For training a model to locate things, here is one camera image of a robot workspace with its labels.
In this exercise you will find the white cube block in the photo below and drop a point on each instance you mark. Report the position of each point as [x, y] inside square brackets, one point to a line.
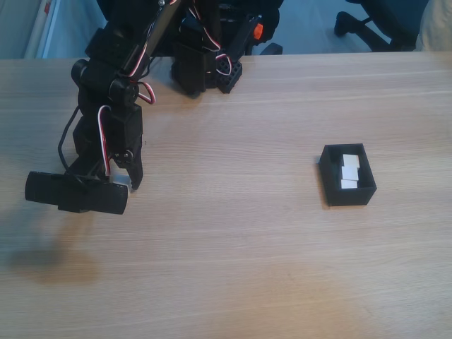
[121, 180]
[349, 184]
[350, 160]
[349, 173]

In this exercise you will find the black open box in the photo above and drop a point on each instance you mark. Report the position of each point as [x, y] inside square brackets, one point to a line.
[349, 196]

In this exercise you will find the black webcam on gripper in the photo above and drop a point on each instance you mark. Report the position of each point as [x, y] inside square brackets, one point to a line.
[99, 197]

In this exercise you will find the white leaning panel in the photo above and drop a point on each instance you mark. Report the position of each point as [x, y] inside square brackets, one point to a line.
[70, 31]

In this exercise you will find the black office chair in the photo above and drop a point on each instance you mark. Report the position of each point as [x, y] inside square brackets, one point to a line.
[116, 14]

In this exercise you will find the black clamp with orange tip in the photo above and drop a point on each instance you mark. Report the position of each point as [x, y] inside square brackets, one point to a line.
[258, 31]

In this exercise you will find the dark blue office chair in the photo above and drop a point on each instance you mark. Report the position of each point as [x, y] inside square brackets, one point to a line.
[388, 17]

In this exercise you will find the person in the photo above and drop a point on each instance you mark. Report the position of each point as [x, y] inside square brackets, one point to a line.
[436, 28]

